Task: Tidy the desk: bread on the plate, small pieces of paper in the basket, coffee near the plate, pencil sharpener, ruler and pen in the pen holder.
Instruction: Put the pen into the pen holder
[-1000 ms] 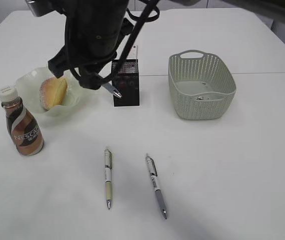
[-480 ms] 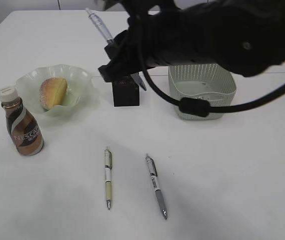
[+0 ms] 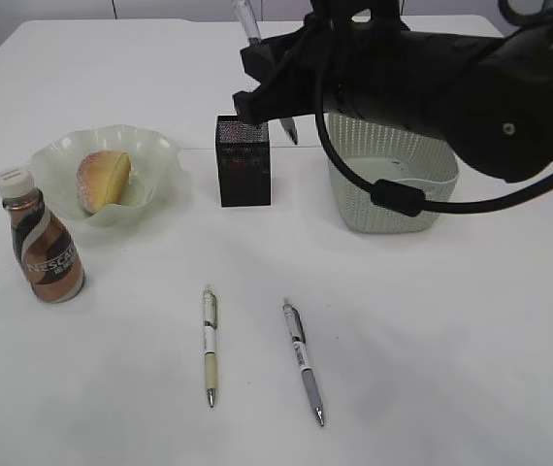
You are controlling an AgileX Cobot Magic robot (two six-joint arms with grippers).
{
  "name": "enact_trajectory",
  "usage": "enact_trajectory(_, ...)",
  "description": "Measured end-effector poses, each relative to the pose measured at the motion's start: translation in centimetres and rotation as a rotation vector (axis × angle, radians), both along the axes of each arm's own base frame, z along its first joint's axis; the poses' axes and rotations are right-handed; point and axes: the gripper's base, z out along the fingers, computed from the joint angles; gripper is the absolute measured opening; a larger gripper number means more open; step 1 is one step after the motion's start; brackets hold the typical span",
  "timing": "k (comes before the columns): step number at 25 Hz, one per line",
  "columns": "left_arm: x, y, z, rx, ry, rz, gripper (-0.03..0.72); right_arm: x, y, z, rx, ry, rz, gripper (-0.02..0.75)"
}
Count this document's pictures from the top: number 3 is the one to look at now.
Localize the cream yellow ballpoint pen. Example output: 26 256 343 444
203 285 218 408

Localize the white grey mechanical pen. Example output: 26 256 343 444
282 298 326 427

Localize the pale green wavy glass plate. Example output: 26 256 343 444
27 124 191 242

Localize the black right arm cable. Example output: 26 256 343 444
305 0 553 218

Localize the blue-grey ballpoint pen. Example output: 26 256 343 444
231 0 299 145

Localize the brown Nescafe coffee bottle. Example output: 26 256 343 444
0 167 85 303

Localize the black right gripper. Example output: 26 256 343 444
231 12 404 126

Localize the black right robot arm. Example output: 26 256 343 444
233 1 553 183

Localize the grey-green woven plastic basket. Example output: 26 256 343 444
327 114 459 234

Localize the black mesh pen holder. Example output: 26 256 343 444
215 116 272 208

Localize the yellow bread roll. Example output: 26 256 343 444
77 150 131 214

